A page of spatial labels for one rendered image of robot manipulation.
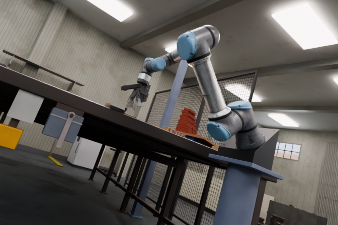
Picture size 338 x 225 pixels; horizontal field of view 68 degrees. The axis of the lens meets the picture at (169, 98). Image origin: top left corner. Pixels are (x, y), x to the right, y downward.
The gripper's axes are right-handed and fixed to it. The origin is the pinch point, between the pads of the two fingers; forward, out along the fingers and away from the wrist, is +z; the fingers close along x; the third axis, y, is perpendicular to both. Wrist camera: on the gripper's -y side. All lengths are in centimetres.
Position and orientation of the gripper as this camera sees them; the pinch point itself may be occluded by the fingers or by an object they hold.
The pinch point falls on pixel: (128, 110)
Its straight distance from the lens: 150.4
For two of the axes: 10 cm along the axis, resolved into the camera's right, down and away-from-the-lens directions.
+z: -3.1, 9.2, -2.5
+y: 8.1, 3.9, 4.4
